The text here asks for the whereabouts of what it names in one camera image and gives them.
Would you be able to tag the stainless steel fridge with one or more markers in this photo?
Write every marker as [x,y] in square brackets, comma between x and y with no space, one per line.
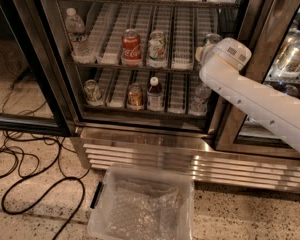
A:
[172,139]

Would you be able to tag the clear water bottle bottom shelf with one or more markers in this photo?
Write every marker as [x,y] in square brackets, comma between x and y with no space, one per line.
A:
[198,104]

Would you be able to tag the clear plastic bin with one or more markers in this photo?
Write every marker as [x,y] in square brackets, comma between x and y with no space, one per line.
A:
[105,200]

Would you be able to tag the white green soda can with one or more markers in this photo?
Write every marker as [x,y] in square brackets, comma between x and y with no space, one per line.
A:
[156,54]

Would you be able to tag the clear water bottle shelf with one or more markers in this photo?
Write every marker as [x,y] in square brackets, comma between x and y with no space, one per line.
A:
[81,48]
[198,104]

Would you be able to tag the silver can behind glass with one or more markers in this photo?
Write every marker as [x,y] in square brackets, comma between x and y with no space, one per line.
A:
[292,36]
[288,65]

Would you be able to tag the open glass fridge door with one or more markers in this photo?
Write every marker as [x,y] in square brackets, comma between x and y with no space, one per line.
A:
[32,97]

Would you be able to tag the bubble wrap sheet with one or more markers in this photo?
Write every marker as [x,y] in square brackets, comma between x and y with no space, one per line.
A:
[144,211]

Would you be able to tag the silver can bottom left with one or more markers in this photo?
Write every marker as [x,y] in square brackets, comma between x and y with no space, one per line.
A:
[92,92]

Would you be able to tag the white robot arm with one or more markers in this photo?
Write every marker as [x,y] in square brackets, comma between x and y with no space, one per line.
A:
[277,112]

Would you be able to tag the dark juice bottle white cap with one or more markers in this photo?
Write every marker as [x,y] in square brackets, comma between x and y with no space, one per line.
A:
[155,95]

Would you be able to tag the orange brown can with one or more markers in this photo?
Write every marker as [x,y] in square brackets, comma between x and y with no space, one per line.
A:
[135,97]

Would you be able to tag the red cola can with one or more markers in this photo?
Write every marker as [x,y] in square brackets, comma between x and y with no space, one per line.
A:
[131,48]

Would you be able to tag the clear water bottle middle shelf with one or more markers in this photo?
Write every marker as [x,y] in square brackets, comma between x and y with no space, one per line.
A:
[81,48]

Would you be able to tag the closed right fridge door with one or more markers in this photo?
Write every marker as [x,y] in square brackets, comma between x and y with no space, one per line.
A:
[277,14]

